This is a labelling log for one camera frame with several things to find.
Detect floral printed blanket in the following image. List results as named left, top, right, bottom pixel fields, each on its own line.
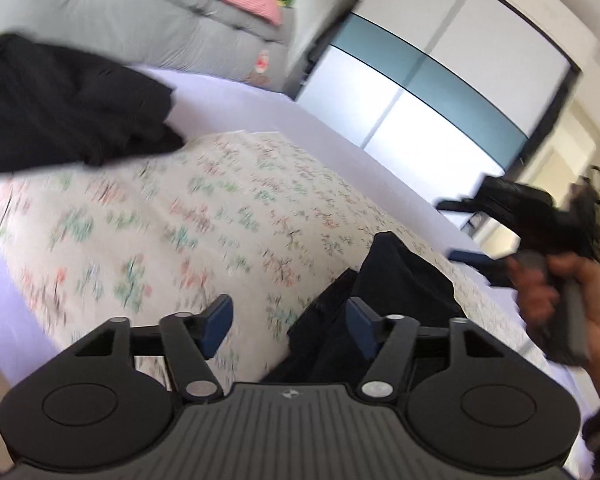
left=0, top=130, right=546, bottom=386

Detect pile of black clothes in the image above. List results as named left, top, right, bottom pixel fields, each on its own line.
left=0, top=34, right=186, bottom=174

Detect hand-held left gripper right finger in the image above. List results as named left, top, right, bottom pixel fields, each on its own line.
left=345, top=297, right=508, bottom=404

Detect white sliding door wardrobe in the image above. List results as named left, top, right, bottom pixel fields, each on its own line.
left=295, top=0, right=597, bottom=187

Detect dark blue denim pants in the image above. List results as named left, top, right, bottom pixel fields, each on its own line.
left=265, top=231, right=468, bottom=386

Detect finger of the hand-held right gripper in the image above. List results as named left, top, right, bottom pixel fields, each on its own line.
left=434, top=198, right=487, bottom=214
left=448, top=248, right=518, bottom=288

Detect grey padded headboard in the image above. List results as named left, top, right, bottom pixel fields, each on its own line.
left=0, top=0, right=299, bottom=99

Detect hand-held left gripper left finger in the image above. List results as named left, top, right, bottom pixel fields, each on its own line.
left=72, top=294, right=233, bottom=402

